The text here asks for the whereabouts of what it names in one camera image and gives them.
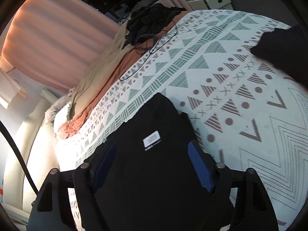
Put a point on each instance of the wide pink curtain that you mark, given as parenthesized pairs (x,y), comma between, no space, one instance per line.
(55,41)

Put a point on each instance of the folded black clothes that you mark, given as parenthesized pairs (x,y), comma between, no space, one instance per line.
(284,48)

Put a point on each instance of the orange quilt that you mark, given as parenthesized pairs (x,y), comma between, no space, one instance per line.
(115,71)

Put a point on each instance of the cream padded headboard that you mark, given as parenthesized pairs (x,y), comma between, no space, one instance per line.
(31,149)

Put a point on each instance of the white bedsheet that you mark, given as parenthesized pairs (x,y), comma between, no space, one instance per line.
(60,154)

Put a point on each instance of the white hanging garment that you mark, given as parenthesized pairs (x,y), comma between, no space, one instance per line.
(9,93)

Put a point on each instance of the pile of black clothes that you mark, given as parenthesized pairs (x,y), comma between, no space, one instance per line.
(149,19)

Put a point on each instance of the tan bed sheet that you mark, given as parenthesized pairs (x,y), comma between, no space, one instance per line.
(101,72)

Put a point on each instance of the cream nightstand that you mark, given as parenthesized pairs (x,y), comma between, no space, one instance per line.
(216,2)

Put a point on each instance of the pale crumpled pillow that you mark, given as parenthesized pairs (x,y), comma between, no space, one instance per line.
(54,108)

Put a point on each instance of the black button-up shirt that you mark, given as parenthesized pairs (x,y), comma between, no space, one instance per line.
(154,185)

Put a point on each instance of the white geometric patterned blanket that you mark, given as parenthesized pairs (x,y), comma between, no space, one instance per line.
(216,60)

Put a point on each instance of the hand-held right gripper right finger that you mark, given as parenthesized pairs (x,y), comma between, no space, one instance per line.
(199,166)

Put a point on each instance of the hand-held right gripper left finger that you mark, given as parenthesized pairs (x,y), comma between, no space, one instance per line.
(105,163)

